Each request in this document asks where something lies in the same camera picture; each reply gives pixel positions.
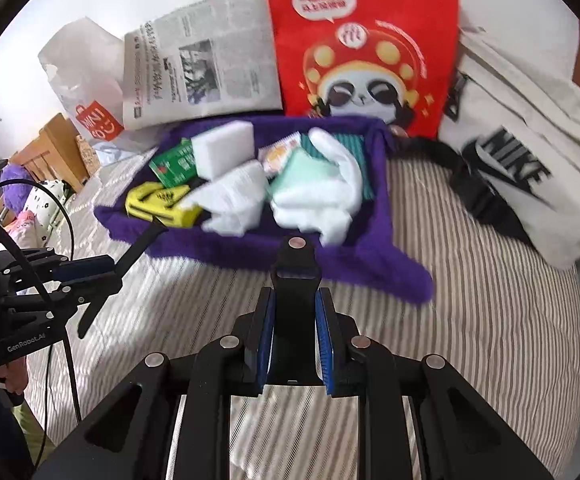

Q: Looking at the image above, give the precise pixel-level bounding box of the yellow adidas pouch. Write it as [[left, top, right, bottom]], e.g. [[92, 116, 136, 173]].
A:
[[125, 181, 202, 229]]

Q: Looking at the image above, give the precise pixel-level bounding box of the dark green wipes pack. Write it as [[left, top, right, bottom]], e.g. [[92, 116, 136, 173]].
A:
[[149, 139, 198, 188]]

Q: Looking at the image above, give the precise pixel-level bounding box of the purple towel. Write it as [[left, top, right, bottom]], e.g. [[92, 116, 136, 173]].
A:
[[92, 114, 436, 307]]

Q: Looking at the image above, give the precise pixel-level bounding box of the grey nike waist bag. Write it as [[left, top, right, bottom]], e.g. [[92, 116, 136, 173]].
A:
[[398, 29, 580, 269]]

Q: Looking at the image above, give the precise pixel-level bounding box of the white sponge block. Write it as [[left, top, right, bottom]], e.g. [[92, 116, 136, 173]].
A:
[[191, 120, 255, 181]]

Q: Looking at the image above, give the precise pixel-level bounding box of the mint green cloth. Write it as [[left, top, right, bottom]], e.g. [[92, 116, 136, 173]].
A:
[[269, 148, 337, 203]]

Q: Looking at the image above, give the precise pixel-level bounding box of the teal ribbed cloth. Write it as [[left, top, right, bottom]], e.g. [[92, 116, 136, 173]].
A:
[[301, 133, 375, 202]]

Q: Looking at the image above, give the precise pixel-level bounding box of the wooden bed frame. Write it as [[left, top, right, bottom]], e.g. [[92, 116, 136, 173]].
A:
[[9, 114, 89, 193]]

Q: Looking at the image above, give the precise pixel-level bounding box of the brown patterned box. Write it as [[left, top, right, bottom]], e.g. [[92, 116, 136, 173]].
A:
[[75, 134, 101, 177]]

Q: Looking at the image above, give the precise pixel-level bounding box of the fruit pattern sachet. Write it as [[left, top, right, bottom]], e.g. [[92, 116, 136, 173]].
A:
[[257, 132, 301, 179]]

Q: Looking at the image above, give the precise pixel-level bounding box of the white sock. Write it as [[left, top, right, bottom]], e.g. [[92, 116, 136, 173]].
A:
[[269, 128, 363, 246]]

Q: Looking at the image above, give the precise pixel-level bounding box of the white paper towel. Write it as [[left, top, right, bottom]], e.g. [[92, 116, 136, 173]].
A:
[[177, 160, 268, 237]]

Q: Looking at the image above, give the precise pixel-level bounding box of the white miniso plastic bag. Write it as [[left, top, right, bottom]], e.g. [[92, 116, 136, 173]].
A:
[[38, 18, 164, 166]]

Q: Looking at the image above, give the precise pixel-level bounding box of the red panda paper bag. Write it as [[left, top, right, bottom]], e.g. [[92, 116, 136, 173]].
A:
[[268, 0, 460, 138]]

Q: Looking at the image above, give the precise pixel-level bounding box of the person left hand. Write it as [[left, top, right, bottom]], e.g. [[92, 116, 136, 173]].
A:
[[0, 356, 28, 394]]

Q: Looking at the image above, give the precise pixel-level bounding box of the newspaper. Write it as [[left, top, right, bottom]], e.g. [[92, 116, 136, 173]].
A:
[[122, 0, 282, 131]]

